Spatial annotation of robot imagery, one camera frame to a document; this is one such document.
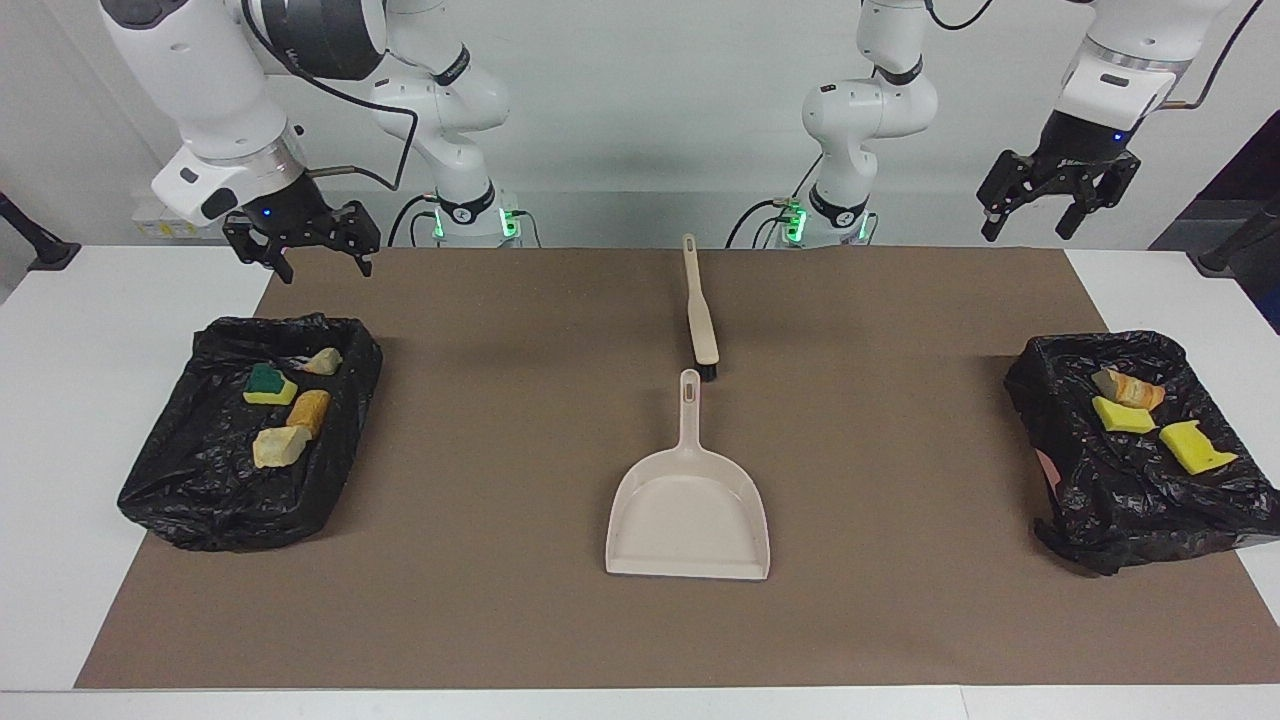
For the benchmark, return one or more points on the black bag lined bin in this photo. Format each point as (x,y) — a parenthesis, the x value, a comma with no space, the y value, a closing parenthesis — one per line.
(200,490)

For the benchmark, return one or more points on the beige brush black bristles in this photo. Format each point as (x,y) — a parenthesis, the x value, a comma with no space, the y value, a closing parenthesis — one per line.
(700,310)

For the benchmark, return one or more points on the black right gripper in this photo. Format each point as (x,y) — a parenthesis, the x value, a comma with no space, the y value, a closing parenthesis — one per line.
(290,212)

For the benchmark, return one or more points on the yellow sponge piece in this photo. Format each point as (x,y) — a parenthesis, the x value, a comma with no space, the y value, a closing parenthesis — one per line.
(1120,416)
(1195,447)

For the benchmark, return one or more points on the white power strip box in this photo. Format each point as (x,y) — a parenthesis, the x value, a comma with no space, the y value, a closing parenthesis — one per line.
(160,225)

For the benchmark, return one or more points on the black bag bin pink patch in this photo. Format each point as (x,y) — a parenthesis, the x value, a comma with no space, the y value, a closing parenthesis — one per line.
(1120,500)

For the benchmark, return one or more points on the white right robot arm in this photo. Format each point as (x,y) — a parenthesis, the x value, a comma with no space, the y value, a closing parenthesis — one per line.
(200,80)

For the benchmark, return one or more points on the beige plastic dustpan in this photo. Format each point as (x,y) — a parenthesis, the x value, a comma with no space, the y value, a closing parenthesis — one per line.
(688,520)

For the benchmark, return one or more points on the croissant piece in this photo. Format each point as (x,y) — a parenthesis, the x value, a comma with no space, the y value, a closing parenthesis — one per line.
(280,447)
(323,361)
(1135,388)

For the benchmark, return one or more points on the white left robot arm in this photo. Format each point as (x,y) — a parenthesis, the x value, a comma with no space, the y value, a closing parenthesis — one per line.
(870,110)

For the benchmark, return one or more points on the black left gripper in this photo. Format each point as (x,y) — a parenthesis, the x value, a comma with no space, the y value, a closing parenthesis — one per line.
(1085,150)

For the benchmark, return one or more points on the black stand post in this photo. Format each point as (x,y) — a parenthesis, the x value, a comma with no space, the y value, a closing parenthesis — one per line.
(40,245)
(1240,235)

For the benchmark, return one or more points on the yellow sponge green backed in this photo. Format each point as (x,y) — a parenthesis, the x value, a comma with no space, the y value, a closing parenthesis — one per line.
(268,385)

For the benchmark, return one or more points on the brown bread roll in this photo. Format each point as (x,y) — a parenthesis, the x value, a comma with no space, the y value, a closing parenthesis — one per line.
(310,410)

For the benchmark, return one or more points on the brown table mat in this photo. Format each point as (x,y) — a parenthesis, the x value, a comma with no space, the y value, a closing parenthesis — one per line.
(600,630)

